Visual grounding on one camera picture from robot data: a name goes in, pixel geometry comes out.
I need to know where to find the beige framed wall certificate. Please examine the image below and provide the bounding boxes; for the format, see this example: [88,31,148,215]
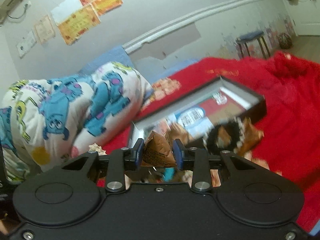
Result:
[33,15,56,46]

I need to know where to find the black shallow cardboard box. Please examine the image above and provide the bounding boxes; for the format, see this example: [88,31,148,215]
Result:
[128,76,267,155]

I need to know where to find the white door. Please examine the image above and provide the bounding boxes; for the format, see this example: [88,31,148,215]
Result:
[284,0,320,37]

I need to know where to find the cream knitted scrunchie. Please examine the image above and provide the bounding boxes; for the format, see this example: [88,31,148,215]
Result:
[89,143,107,155]

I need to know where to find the faded wall stickers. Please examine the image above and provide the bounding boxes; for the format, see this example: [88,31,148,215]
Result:
[221,17,296,58]

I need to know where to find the dark power cable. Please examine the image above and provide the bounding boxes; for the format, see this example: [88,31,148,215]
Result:
[7,2,32,20]

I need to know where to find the blue padded metal stool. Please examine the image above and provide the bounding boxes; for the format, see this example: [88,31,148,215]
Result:
[235,30,272,59]

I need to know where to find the white curved wall moulding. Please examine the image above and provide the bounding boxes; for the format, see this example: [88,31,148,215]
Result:
[121,0,281,55]

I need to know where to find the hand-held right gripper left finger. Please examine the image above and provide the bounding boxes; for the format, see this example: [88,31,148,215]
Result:
[61,138,145,193]

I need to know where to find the dark patterned ball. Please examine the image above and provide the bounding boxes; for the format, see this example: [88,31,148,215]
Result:
[278,33,293,49]

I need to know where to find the cartoon monster printed quilt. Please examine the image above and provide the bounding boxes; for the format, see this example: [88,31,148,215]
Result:
[0,62,153,182]

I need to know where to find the red teddy bear blanket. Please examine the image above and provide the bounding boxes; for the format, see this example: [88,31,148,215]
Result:
[100,51,320,233]

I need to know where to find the white wall paper sheet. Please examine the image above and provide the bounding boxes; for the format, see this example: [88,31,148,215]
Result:
[51,0,81,26]

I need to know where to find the yellow and red wall certificate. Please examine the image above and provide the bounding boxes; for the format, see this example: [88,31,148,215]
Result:
[57,4,101,46]

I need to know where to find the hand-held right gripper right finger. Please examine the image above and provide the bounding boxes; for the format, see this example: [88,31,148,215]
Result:
[173,138,256,193]

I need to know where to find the black fuzzy scrunchie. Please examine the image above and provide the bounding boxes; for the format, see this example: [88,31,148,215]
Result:
[204,120,247,156]

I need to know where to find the white wall socket panel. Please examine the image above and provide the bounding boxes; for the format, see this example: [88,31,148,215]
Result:
[16,30,38,59]

